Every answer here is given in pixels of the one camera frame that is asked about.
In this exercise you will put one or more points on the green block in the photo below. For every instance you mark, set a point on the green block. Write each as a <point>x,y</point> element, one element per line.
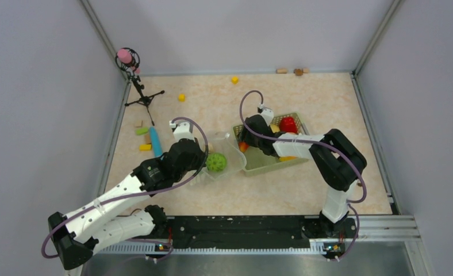
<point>141,131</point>

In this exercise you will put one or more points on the pink foam microphone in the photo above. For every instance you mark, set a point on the pink foam microphone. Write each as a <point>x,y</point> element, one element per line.
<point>124,56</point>

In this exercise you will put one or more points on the yellow cube near tripod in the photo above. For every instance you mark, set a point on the yellow cube near tripod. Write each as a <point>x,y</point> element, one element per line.
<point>182,98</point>

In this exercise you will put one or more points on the green striped watermelon toy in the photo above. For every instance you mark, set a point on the green striped watermelon toy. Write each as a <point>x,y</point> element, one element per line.
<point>216,162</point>

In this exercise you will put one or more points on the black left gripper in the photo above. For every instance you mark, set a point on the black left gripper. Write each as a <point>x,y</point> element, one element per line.
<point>200,156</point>

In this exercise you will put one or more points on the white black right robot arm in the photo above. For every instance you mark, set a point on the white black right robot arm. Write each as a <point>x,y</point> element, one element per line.
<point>339,162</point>

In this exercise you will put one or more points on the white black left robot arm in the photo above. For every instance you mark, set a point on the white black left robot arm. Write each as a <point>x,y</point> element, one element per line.
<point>80,234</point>

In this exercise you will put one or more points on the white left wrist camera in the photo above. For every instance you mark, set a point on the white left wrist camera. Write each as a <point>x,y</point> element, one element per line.
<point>182,130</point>

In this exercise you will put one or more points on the clear dotted zip top bag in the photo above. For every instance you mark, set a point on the clear dotted zip top bag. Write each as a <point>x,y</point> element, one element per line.
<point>225,143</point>

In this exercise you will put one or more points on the red bell pepper toy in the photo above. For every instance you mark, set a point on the red bell pepper toy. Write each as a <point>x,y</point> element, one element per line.
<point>288,124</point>

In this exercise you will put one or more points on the red wax apple toy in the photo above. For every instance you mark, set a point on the red wax apple toy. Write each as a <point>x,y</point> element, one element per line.
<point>243,146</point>

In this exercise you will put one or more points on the black tripod microphone stand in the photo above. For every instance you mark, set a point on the black tripod microphone stand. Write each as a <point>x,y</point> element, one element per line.
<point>132,71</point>

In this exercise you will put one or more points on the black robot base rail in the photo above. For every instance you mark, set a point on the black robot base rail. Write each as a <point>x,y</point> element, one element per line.
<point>259,234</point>

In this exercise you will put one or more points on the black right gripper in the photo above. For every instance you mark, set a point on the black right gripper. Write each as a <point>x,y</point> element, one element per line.
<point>245,136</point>

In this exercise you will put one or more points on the blue cylinder toy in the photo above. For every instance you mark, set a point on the blue cylinder toy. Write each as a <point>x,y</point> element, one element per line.
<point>155,142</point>

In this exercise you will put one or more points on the wooden cork piece left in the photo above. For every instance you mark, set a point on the wooden cork piece left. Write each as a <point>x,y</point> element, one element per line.
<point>282,71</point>

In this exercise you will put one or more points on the brown wooden piece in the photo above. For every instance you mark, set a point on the brown wooden piece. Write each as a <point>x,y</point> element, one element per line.
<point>298,72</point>

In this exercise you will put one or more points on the small wooden block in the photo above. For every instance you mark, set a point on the small wooden block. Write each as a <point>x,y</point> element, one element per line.
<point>139,123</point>

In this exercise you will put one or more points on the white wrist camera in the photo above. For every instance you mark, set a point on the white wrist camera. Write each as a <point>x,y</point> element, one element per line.
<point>267,114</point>
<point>182,130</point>

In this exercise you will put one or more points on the yellow block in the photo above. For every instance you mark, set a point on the yellow block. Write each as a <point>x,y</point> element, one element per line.
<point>145,147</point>

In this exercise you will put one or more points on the yellow cube far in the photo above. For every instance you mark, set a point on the yellow cube far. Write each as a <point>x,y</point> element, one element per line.
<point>234,80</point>

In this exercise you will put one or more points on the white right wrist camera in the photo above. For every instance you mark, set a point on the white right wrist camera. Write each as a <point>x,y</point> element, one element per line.
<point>267,114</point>

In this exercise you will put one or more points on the orange mango toy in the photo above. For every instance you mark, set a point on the orange mango toy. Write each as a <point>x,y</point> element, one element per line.
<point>287,158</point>

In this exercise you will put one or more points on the yellow pear toy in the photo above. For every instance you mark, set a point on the yellow pear toy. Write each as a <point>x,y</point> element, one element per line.
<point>274,128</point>

